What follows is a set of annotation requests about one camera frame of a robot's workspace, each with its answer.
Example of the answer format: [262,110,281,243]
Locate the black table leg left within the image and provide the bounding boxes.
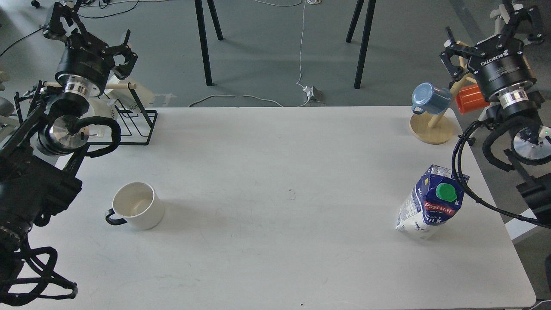
[194,0,224,87]

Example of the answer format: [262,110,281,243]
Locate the white power plug adapter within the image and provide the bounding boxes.
[302,86,324,104]

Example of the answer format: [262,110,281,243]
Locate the orange mug on tree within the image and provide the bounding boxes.
[455,84,490,115]

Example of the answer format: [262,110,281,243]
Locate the blue milk carton green cap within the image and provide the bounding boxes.
[395,164,464,240]

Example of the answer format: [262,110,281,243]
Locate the cream mug behind rack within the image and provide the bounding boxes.
[105,76,154,111]

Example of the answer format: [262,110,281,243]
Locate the white mug black handle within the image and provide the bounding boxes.
[104,181,165,231]

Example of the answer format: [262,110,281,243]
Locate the black wire mug rack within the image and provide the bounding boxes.
[13,80,158,147]

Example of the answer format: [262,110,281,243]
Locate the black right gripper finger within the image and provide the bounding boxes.
[440,26,483,82]
[496,0,546,46]

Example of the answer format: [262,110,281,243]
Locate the wooden mug tree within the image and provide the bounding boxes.
[409,57,476,145]

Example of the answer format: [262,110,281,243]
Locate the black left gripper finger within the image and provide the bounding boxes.
[102,29,138,79]
[43,2,88,44]

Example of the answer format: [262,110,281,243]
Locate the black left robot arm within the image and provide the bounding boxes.
[0,0,137,307]

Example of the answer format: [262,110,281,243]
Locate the white mug lying in rack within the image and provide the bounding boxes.
[82,98,118,139]

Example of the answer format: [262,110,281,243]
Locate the white cable on floor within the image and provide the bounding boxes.
[188,0,322,108]

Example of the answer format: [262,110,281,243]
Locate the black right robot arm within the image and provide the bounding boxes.
[440,0,551,228]

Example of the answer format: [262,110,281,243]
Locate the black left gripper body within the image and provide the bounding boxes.
[55,33,115,96]

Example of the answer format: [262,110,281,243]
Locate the black cable on floor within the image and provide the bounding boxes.
[0,0,140,57]

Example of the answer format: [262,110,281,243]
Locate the blue mug on tree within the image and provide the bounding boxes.
[411,82,452,115]

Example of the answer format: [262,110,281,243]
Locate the black table leg right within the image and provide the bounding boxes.
[346,0,377,90]

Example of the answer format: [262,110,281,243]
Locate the black table leg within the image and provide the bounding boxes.
[194,0,224,87]
[346,0,377,90]

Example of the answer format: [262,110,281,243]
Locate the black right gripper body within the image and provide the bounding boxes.
[473,35,537,102]

